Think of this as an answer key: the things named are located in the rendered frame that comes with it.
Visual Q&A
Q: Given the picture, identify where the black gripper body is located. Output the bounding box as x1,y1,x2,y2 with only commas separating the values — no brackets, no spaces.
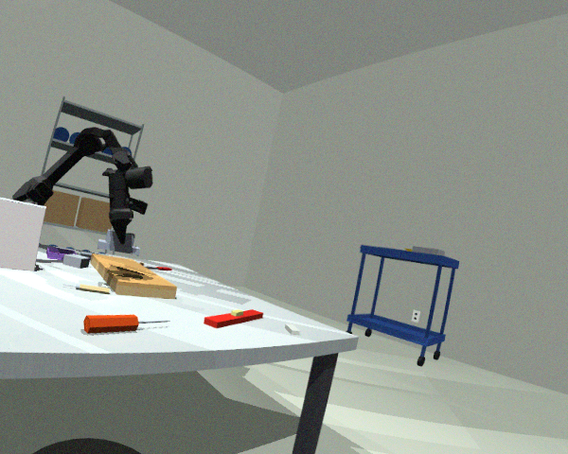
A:
109,190,133,220

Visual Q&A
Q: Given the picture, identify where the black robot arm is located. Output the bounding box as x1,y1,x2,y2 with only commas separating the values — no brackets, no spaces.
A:
12,127,152,215

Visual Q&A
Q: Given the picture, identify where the red flat bar with small yellow block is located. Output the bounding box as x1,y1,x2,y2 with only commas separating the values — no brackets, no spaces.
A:
204,309,263,329

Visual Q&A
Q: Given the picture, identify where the purple open tray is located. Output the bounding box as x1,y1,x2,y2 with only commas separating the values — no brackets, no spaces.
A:
46,247,76,260

